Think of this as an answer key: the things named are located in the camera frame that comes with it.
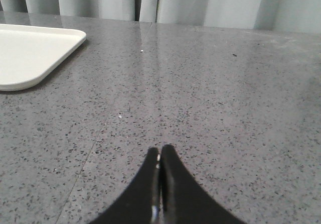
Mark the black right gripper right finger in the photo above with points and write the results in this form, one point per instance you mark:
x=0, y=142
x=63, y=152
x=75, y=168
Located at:
x=184, y=200

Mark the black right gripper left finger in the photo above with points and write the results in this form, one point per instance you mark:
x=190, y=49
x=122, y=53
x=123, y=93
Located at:
x=139, y=203

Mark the cream rectangular tray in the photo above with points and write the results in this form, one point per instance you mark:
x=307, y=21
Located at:
x=30, y=53

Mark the grey-green curtain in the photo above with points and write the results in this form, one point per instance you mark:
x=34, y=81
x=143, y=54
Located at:
x=279, y=15

